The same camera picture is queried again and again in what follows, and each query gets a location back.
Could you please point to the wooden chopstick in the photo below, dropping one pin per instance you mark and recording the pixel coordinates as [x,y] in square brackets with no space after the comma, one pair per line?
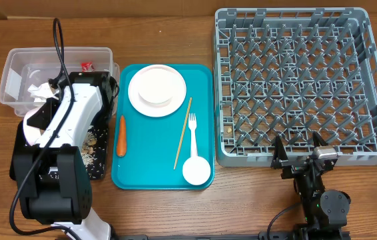
[182,133]

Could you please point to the red snack wrapper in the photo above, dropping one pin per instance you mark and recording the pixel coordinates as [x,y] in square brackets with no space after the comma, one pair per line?
[87,67]

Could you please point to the orange carrot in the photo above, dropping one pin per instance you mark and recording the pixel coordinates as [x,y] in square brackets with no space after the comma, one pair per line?
[122,138]

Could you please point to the grey dish rack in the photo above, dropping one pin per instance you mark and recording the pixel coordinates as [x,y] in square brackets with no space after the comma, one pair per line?
[292,72]

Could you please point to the small white round cup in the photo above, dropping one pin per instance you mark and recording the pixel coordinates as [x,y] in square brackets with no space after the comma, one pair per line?
[196,170]

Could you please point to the spilled rice and peanuts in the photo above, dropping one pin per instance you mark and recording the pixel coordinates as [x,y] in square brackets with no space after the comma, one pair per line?
[94,152]

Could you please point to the large white plate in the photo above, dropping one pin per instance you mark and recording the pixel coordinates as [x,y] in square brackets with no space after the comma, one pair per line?
[179,91]

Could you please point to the black plastic tray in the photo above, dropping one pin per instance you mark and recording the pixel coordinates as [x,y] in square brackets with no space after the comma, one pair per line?
[20,144]

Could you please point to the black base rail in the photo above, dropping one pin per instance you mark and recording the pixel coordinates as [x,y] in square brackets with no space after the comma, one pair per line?
[192,237]

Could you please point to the white napkin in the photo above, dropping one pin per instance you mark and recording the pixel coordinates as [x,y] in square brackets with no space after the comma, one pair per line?
[42,92]

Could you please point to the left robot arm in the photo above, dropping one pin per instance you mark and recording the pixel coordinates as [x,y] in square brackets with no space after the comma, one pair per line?
[53,186]

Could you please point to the clear plastic bin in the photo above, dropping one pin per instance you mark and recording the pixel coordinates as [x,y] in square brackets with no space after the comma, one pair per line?
[34,66]

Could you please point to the small white bowl on plate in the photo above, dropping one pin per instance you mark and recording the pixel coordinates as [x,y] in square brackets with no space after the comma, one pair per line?
[156,83]

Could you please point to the white plastic fork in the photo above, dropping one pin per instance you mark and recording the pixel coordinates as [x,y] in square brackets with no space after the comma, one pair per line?
[192,124]

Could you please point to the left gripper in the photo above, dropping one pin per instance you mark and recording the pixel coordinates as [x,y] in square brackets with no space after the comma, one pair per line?
[48,110]

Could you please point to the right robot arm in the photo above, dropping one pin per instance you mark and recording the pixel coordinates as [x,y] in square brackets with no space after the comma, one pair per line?
[325,211]

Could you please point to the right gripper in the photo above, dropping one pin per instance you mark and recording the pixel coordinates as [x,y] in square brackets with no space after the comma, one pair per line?
[295,166]

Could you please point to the white bowl with food scraps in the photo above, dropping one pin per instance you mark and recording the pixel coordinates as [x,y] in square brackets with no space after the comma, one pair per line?
[31,133]

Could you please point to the teal plastic tray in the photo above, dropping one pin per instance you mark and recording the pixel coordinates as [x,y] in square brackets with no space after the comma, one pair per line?
[152,142]

